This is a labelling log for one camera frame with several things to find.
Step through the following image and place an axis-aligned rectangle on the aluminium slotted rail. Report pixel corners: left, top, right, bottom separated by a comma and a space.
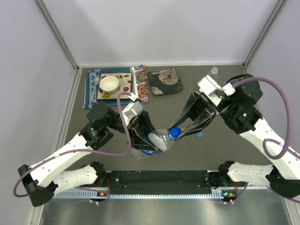
52, 170, 293, 200

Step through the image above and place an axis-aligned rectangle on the blue label water bottle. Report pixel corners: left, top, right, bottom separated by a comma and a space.
225, 78, 233, 84

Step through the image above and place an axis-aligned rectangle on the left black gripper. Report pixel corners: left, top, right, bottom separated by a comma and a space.
106, 109, 165, 151

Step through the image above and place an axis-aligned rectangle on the green label water bottle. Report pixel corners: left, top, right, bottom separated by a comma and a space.
208, 67, 218, 82

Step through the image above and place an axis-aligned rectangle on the cream ceramic bowl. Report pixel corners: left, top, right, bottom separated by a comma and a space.
99, 76, 120, 94

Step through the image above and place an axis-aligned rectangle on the beige floral square plate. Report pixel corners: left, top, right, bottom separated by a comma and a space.
97, 73, 133, 100

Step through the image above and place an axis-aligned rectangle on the blue patterned placemat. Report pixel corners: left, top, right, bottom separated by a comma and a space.
83, 65, 149, 109

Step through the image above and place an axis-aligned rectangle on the silver fork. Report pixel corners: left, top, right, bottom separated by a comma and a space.
90, 75, 100, 105

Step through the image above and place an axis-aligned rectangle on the left aluminium corner post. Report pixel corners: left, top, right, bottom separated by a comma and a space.
34, 0, 79, 71

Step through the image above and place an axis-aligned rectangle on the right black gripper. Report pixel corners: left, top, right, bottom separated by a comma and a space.
169, 92, 233, 141

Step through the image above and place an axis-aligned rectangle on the right aluminium corner post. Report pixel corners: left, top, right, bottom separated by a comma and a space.
242, 0, 287, 71

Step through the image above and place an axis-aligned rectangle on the aluminium corner post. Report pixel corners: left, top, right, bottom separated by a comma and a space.
242, 0, 287, 71
34, 0, 79, 71

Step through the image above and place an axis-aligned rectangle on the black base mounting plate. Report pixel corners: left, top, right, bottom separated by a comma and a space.
100, 170, 223, 195

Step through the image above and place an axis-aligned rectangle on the red-blue label water bottle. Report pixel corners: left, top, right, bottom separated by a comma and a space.
131, 129, 175, 159

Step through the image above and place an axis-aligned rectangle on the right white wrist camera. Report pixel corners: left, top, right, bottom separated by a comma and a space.
198, 75, 236, 106

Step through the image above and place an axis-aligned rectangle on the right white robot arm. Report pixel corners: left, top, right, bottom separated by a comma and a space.
172, 74, 300, 202

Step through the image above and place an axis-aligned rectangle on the dark blue bottle cap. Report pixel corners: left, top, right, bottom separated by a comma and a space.
168, 127, 182, 140

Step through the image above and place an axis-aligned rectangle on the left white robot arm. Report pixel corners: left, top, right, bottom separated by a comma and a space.
18, 101, 160, 207

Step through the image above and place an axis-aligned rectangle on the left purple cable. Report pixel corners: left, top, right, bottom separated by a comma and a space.
13, 92, 132, 198

